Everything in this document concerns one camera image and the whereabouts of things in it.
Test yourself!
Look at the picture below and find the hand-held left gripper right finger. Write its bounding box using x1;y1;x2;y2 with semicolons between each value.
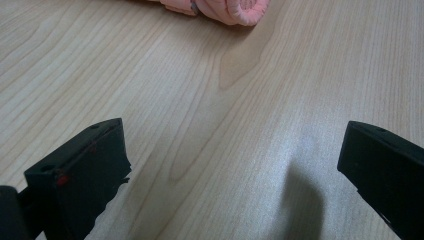
336;120;424;240

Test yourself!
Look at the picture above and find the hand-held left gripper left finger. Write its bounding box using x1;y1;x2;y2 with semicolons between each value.
23;117;132;240

